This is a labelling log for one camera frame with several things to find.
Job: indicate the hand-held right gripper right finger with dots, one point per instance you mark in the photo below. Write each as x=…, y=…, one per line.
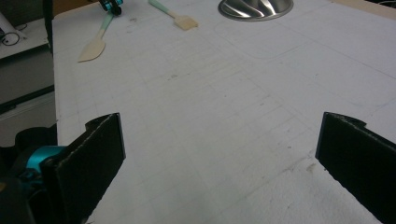
x=361, y=161

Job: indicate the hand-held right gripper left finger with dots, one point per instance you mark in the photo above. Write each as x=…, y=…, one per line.
x=87, y=168

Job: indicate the steel utensil stand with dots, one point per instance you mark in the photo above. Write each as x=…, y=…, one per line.
x=255, y=9

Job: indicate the black upright pole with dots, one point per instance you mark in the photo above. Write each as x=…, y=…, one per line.
x=47, y=25

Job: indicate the white low platform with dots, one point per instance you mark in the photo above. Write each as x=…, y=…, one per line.
x=28, y=40

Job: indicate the white grid mat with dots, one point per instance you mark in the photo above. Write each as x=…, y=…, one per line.
x=218, y=93

